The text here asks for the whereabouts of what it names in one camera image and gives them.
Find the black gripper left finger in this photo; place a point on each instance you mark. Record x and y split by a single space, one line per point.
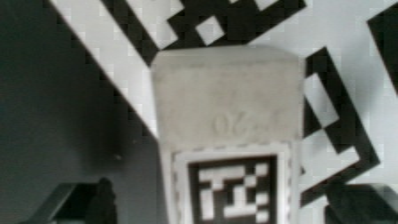
80 204

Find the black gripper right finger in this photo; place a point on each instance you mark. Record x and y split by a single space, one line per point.
363 204

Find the white leg with tag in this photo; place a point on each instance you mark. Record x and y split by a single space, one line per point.
229 115

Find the white marker sheet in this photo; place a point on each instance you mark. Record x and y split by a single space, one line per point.
338 31

